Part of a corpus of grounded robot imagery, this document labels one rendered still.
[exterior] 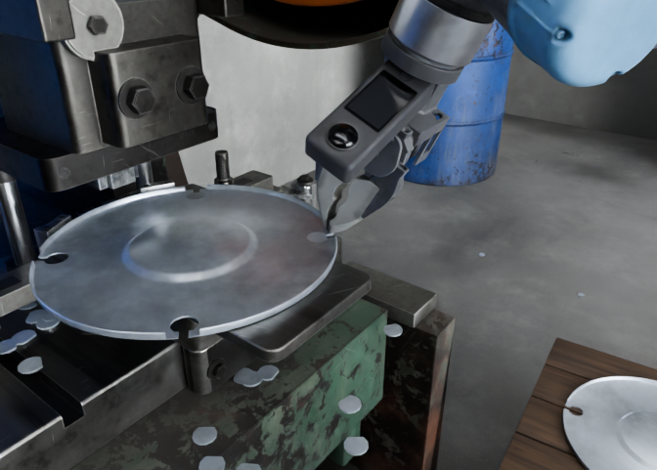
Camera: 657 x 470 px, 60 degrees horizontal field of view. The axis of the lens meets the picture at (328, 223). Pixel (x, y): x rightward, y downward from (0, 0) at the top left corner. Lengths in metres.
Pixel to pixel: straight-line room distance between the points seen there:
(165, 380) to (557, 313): 1.51
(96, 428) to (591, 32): 0.49
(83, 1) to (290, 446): 0.47
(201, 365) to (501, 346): 1.27
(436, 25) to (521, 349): 1.39
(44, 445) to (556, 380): 0.85
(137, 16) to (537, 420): 0.84
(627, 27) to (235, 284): 0.35
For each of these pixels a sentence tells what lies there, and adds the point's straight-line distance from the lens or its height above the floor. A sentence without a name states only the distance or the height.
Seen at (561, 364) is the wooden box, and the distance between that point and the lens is 1.17.
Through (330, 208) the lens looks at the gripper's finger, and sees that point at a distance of 0.58.
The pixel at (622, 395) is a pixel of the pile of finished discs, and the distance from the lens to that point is 1.14.
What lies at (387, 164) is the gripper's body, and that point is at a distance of 0.51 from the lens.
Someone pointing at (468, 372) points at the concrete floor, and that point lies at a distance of 1.64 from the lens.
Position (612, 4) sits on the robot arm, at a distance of 0.35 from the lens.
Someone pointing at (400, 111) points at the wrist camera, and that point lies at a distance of 0.47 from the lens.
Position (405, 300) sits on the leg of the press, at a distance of 0.74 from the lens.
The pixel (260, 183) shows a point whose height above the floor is 0.75.
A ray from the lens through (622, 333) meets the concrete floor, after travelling 1.94.
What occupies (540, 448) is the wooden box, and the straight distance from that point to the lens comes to 1.01.
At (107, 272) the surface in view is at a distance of 0.57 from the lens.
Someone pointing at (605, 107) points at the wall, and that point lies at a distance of 3.80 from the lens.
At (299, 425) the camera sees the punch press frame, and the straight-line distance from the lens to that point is 0.65.
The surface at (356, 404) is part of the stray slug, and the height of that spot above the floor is 0.65.
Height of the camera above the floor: 1.06
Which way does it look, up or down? 27 degrees down
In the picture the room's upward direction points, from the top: straight up
